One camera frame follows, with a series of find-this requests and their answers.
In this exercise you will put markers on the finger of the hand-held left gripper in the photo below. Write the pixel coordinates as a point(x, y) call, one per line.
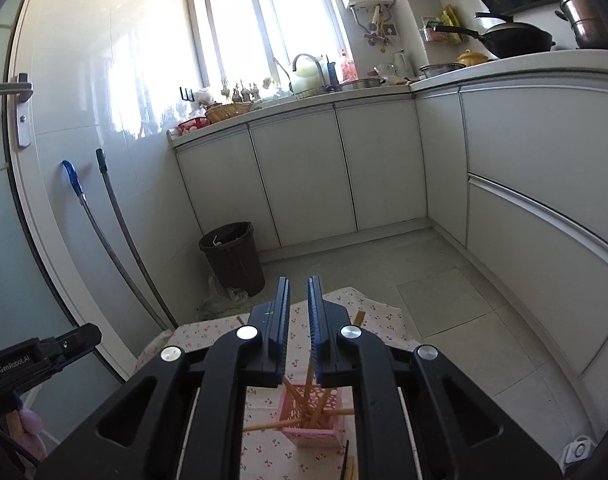
point(79, 337)

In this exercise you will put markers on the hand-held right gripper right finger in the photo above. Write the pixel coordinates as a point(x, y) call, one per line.
point(315, 320)

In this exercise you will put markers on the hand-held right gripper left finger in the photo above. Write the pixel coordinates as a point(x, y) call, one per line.
point(284, 320)

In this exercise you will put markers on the bundle of wooden chopsticks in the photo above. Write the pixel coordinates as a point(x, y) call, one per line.
point(294, 397)

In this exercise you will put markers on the pink perforated utensil holder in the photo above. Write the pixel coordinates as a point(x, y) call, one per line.
point(314, 437)

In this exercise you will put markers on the black chopstick gold band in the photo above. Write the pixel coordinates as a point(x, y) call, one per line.
point(344, 460)

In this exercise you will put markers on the cherry print tablecloth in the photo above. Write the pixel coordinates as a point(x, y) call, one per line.
point(376, 312)

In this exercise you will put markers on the green plastic bag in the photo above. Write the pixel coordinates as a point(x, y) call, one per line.
point(219, 305)

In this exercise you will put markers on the brown trash bin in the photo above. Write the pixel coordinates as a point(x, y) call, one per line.
point(234, 260)

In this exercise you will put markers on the white sink base cabinet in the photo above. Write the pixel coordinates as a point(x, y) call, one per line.
point(304, 175)

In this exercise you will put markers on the wicker basket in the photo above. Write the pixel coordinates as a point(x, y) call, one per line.
point(229, 112)

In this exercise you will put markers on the red plastic basket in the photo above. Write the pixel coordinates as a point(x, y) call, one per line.
point(193, 125)

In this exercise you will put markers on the row of small figurines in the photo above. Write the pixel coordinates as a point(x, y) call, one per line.
point(241, 92)

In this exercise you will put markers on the white plastic bag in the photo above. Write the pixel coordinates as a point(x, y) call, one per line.
point(204, 97)

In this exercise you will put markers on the steel basin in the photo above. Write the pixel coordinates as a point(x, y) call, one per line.
point(359, 84)

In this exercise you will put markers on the white plastic jug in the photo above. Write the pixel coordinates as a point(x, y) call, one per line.
point(306, 77)

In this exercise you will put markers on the dark bottle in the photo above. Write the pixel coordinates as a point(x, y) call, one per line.
point(332, 71)

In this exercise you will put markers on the clear plastic container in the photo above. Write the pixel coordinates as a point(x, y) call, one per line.
point(383, 74)

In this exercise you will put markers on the red bottle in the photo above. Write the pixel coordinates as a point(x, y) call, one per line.
point(348, 66)

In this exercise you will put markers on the steel kitchen faucet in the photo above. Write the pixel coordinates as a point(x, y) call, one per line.
point(311, 56)

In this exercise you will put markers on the white drawer base cabinet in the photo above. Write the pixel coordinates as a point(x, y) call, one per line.
point(534, 170)

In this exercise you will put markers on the white kettle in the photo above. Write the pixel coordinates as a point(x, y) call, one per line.
point(404, 64)

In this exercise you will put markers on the metal bowl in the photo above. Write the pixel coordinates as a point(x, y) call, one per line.
point(441, 70)

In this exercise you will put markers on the small white device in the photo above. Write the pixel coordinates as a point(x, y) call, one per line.
point(576, 450)

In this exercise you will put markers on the kitchen window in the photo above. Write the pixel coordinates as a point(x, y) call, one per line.
point(234, 30)

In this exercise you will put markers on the water pipes and valves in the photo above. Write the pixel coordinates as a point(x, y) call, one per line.
point(379, 27)

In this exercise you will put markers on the orange clay pot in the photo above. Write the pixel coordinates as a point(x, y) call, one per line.
point(471, 57)

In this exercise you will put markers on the white kitchen countertop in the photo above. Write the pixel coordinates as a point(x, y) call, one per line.
point(534, 66)

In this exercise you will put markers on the black wok with lid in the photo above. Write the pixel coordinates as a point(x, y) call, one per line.
point(514, 40)

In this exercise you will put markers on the steel stock pot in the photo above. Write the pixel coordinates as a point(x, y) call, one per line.
point(584, 22)

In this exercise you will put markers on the black wall hook rack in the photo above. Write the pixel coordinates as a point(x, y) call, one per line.
point(186, 92)

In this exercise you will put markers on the wall rack with yellow cloth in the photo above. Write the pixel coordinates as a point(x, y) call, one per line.
point(446, 27)

